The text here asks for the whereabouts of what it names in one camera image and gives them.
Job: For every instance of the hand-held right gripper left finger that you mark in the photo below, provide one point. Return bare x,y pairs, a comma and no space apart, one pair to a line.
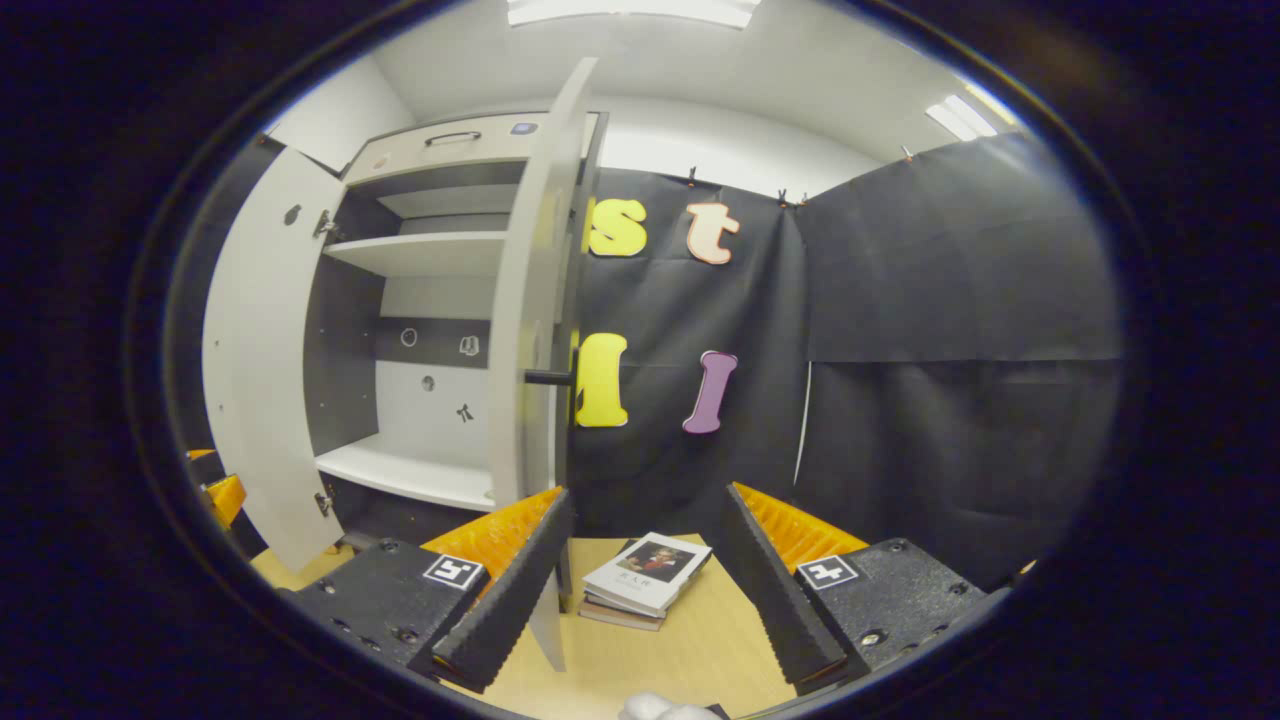
515,600

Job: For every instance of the white and grey cabinet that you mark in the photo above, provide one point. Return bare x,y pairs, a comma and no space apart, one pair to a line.
430,470

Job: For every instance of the grey book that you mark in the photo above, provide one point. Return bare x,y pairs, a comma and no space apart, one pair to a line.
620,616

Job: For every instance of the small ceiling light panel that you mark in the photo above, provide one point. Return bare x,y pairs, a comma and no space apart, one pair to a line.
960,118

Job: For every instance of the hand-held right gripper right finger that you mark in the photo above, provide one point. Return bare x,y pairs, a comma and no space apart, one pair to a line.
780,600

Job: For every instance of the large ceiling light panel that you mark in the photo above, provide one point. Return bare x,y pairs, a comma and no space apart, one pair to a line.
630,10

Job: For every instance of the white cabinet shelf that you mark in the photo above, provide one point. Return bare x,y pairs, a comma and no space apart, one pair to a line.
420,255

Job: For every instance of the white cabinet door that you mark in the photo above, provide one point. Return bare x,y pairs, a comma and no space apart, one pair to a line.
525,330
260,380

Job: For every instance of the white book with portrait cover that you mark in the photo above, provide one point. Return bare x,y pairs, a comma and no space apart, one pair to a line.
645,575

